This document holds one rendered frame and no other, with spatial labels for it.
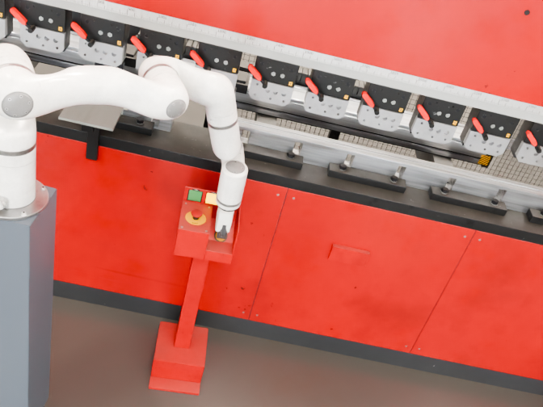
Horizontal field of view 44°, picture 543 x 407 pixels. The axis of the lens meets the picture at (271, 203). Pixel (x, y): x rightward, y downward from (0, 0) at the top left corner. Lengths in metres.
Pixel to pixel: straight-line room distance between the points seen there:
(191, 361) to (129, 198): 0.69
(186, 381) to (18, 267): 1.05
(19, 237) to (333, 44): 1.16
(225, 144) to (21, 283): 0.71
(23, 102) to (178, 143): 0.93
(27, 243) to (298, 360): 1.47
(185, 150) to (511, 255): 1.31
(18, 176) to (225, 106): 0.58
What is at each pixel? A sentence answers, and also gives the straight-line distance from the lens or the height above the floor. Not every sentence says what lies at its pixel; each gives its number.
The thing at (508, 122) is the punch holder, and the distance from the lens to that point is 2.53.
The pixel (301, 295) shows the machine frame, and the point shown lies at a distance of 2.83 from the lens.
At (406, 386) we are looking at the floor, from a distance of 3.12.
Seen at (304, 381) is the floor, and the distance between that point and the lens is 2.95.
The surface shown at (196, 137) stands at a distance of 2.54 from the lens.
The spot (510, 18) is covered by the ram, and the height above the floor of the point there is 1.59.
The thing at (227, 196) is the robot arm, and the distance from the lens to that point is 2.15.
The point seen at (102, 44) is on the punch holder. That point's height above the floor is 1.17.
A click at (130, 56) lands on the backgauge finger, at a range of 2.69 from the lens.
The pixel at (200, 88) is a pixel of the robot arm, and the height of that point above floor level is 1.35.
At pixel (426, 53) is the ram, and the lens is 2.35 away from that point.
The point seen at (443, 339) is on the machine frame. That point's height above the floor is 0.23.
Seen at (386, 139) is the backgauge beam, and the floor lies 0.90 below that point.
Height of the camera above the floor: 2.26
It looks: 37 degrees down
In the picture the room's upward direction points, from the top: 16 degrees clockwise
